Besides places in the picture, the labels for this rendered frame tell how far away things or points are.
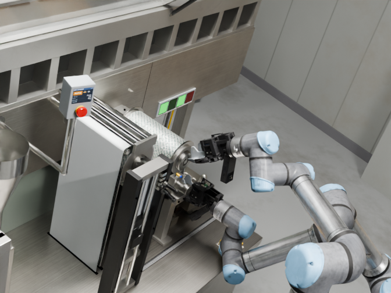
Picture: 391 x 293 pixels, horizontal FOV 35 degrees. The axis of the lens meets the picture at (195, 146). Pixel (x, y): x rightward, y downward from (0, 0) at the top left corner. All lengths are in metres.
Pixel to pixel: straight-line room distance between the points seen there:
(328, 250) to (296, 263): 0.09
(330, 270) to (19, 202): 1.11
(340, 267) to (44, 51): 1.06
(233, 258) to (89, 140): 0.66
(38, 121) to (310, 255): 0.96
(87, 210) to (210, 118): 3.00
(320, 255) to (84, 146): 0.81
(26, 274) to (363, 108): 3.55
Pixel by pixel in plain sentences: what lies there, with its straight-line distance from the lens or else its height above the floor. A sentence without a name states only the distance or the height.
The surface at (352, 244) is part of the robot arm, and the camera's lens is 1.79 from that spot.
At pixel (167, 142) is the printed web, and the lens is 2.18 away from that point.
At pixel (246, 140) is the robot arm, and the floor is 1.48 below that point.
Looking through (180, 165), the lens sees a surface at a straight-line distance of 2.18.
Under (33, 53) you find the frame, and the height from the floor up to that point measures 1.61.
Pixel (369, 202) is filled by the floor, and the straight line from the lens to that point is 4.76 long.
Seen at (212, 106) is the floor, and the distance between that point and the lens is 5.16.
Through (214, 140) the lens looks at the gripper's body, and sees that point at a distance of 2.09.
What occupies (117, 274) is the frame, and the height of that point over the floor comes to 1.05.
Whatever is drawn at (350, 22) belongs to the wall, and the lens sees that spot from 5.10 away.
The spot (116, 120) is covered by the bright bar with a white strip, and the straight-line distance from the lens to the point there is 1.95.
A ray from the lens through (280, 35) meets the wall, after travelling 5.51.
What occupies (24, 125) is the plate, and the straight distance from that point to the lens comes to 2.03.
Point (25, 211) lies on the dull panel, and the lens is 2.30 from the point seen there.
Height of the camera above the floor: 2.50
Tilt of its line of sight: 33 degrees down
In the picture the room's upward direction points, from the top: 17 degrees clockwise
